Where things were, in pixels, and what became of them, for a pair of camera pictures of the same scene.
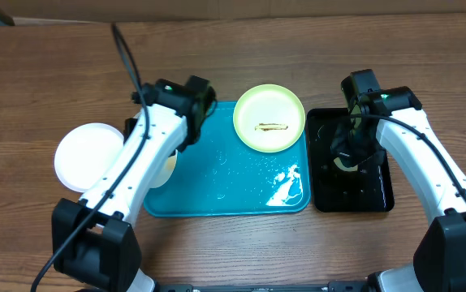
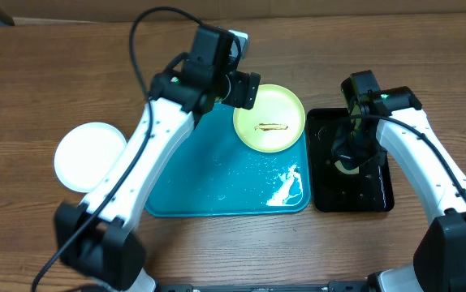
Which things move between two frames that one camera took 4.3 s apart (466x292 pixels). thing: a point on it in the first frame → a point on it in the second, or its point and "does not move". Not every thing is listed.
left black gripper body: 130,126 → 241,94
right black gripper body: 356,144 does not move
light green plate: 269,118 does not move
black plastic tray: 337,189 does not move
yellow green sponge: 356,109 does not move
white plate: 166,172 → 84,152
